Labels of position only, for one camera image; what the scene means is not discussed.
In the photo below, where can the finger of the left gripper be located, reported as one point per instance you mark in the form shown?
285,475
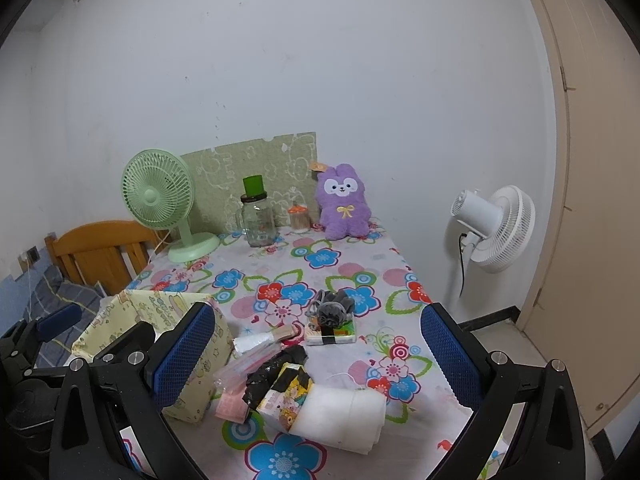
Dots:
59,320
128,350

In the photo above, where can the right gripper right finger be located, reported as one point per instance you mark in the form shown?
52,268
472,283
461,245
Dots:
548,442

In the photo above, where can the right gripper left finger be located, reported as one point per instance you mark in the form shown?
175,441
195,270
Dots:
93,407

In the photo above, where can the clear plastic bag roll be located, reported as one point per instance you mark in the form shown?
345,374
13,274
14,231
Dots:
234,375

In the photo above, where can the white umbrella pouch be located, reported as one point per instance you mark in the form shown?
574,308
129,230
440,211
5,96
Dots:
243,344

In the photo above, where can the pink tissue packet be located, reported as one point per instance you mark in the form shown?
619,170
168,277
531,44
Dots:
232,408

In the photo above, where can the black plastic bag bundle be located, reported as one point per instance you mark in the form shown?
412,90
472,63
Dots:
258,383

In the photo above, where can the grey drawstring pouch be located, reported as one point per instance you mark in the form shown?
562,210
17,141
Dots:
332,308

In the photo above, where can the green tissue pack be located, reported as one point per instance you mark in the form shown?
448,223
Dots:
316,335

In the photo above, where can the grey plaid pillow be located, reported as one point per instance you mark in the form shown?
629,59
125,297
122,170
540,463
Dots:
52,293

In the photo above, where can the yellow cartoon storage box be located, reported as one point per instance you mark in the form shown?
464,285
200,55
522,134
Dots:
163,311

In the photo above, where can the wooden bed headboard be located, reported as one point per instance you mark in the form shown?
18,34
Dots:
111,253

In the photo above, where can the beige door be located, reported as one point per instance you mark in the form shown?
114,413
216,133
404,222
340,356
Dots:
583,305

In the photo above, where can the green desk fan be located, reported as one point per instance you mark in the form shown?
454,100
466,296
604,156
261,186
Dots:
159,192

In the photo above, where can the glass mason jar mug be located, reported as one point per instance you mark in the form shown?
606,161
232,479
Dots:
255,220

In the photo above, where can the green cup on jar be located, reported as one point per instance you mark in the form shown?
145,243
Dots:
254,187

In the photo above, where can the toothpick jar orange lid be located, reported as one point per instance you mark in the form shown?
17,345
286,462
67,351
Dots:
300,220

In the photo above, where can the white standing fan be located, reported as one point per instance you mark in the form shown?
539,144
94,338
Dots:
497,229

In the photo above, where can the green cartoon cardboard panel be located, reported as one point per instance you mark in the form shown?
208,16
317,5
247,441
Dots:
218,173

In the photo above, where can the purple plush bunny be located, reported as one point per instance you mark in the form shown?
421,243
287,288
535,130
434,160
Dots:
344,211

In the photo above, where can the wall socket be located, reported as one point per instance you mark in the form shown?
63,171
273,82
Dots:
29,258

